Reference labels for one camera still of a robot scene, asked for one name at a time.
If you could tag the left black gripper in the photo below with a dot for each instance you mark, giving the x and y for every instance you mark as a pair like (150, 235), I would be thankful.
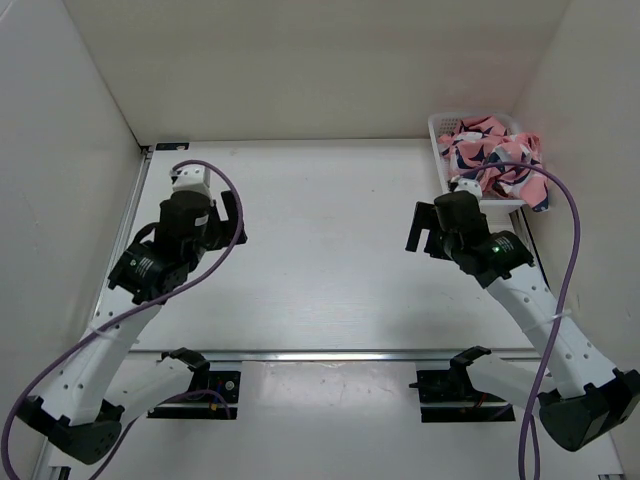
(225, 230)

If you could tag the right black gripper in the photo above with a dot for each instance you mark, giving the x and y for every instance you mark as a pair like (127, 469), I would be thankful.
(425, 217)

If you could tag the pink shark print shorts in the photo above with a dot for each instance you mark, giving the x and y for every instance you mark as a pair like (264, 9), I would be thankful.
(497, 154)

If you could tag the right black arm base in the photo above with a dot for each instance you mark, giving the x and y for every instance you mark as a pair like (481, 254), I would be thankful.
(447, 396)

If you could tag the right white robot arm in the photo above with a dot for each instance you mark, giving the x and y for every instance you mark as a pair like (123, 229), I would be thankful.
(583, 395)

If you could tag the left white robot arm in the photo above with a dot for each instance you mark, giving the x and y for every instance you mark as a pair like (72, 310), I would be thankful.
(76, 403)

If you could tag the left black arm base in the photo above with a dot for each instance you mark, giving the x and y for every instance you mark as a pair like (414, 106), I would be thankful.
(213, 394)

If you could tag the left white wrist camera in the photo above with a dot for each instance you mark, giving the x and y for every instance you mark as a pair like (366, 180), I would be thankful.
(194, 178)

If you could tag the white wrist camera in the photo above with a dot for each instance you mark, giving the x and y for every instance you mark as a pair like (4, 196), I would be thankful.
(463, 184)
(194, 178)

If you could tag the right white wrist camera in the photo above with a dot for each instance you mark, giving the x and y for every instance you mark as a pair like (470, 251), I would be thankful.
(463, 184)

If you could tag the black corner bracket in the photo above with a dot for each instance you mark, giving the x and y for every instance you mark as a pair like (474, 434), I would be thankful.
(172, 146)

